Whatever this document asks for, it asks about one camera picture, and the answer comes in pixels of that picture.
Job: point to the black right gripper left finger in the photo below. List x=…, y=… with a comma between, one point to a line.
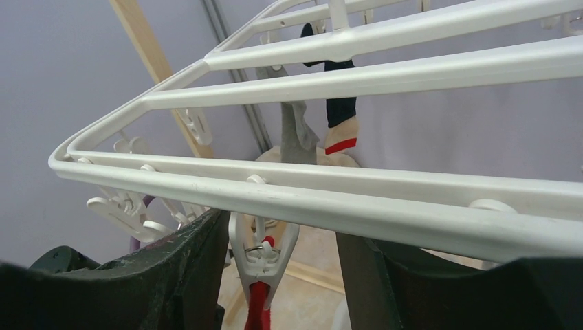
x=172, y=283

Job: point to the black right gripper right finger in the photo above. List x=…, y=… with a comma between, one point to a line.
x=395, y=286

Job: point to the white plastic sock hanger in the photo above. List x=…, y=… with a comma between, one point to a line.
x=451, y=102

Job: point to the red plain sock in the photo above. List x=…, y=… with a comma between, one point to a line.
x=258, y=279

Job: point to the white grey sock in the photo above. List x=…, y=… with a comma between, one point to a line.
x=295, y=131

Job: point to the navy red sock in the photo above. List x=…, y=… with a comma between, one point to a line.
x=341, y=112

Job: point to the beige crumpled cloth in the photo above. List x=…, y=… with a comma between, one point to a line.
x=299, y=155

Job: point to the wooden drying rack frame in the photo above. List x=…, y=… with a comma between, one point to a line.
x=145, y=42

